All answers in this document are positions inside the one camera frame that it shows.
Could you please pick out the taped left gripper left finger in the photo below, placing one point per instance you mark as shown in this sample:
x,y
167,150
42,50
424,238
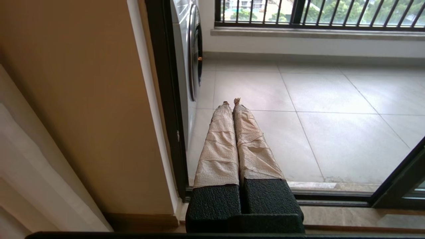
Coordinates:
x,y
217,166

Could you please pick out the black metal balcony railing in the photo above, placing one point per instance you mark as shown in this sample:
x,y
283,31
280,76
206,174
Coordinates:
x,y
265,24

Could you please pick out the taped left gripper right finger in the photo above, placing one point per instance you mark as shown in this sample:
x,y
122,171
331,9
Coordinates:
x,y
259,166

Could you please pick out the white front-load washing machine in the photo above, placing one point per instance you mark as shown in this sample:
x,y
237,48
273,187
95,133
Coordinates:
x,y
181,66

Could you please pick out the dark brown glass sliding door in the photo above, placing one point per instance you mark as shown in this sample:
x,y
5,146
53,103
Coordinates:
x,y
398,186

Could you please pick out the black window frame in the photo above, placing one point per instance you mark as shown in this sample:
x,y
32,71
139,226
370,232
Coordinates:
x,y
297,11

